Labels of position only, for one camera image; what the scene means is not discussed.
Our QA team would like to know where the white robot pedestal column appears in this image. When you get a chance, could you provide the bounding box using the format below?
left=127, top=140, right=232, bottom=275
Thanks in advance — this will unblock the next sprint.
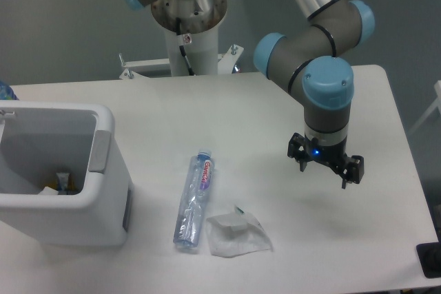
left=151, top=0, right=227, bottom=76

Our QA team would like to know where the crushed clear plastic water bottle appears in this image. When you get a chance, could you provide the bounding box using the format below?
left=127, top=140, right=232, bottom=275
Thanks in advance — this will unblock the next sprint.
left=173, top=149, right=215, bottom=249

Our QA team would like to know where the small tube in trash can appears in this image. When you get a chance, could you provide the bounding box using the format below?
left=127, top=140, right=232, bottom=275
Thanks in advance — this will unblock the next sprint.
left=56, top=172, right=71, bottom=193

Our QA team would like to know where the white frame at right edge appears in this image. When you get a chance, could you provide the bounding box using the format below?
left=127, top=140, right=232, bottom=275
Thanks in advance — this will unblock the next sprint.
left=409, top=81, right=440, bottom=135

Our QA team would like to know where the clear plastic bag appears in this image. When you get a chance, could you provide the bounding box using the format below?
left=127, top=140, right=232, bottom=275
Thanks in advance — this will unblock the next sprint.
left=205, top=205, right=274, bottom=258

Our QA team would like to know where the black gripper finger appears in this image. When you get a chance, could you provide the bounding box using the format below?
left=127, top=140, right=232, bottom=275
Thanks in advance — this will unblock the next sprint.
left=336, top=154, right=365, bottom=189
left=287, top=133, right=310, bottom=172

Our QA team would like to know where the blue patterned object at left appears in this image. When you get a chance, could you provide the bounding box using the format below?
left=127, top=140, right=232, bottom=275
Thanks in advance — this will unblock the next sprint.
left=0, top=81, right=19, bottom=101

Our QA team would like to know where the white plastic trash can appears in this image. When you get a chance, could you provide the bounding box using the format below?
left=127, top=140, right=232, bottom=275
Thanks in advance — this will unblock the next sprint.
left=1, top=101, right=134, bottom=246

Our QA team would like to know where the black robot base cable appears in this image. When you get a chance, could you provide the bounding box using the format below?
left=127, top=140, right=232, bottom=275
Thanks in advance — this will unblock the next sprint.
left=174, top=17, right=196, bottom=76

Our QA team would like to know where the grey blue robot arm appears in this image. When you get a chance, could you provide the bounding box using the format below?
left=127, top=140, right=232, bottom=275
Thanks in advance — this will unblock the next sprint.
left=126, top=0, right=375, bottom=184

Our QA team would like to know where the white pedestal base frame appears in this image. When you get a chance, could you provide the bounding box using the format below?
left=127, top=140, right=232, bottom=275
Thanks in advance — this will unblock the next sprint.
left=119, top=44, right=245, bottom=80

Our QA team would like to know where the black device at table edge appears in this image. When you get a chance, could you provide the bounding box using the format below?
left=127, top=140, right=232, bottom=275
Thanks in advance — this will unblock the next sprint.
left=416, top=242, right=440, bottom=279

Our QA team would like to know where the white paper in trash can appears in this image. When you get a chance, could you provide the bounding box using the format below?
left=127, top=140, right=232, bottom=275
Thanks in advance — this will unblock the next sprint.
left=39, top=187, right=59, bottom=196

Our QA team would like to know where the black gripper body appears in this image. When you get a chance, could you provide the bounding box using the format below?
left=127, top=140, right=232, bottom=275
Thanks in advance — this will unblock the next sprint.
left=298, top=137, right=347, bottom=170

